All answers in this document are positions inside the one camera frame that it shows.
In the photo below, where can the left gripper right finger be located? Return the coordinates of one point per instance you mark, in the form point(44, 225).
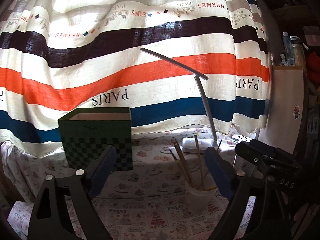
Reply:
point(269, 218)

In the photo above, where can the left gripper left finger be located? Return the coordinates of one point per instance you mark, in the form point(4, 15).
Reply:
point(50, 218)

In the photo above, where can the striped Paris curtain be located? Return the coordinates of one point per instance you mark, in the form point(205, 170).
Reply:
point(59, 55)

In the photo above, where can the green checkered box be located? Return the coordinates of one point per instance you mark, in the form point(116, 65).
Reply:
point(86, 132)

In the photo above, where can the translucent plastic cup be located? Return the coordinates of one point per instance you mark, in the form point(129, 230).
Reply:
point(197, 200)

